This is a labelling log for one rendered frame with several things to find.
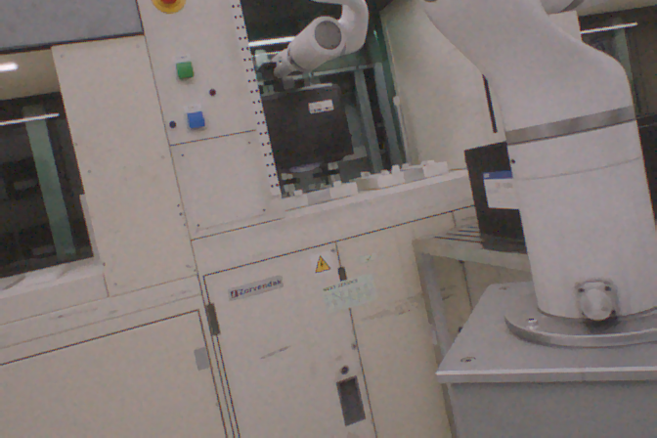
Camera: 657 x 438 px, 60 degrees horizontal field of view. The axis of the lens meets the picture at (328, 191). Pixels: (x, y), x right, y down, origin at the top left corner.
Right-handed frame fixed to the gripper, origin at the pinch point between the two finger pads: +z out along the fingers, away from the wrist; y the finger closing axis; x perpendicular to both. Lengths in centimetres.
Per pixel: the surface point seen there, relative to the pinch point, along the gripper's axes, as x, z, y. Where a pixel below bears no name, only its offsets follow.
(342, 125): -17.7, -10.7, 8.4
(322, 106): -12.0, -10.4, 4.1
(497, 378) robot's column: -47, -100, -23
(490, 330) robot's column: -47, -92, -17
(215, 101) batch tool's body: -9.2, -26.6, -25.3
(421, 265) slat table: -52, -33, 10
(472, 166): -33, -47, 18
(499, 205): -41, -54, 17
